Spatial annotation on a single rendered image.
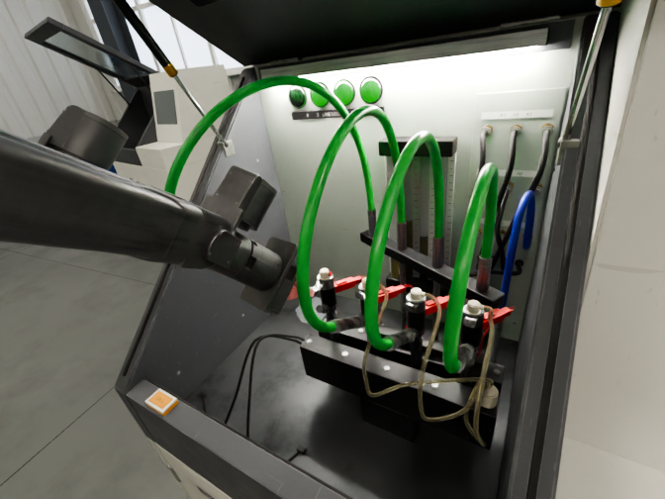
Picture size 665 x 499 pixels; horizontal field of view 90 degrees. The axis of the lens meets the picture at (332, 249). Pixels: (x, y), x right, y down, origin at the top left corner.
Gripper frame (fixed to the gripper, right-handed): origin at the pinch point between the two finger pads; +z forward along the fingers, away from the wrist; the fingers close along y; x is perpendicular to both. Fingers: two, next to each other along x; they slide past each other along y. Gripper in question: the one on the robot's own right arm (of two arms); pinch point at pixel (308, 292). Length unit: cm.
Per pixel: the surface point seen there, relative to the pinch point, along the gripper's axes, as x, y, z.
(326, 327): -10.8, -3.2, -5.2
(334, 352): -0.8, -7.6, 12.2
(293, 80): 5.2, 27.3, -16.8
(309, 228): -11.6, 5.8, -15.6
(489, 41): -13.8, 45.6, -1.7
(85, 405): 161, -102, 46
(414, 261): -6.8, 13.5, 15.0
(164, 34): 549, 266, 38
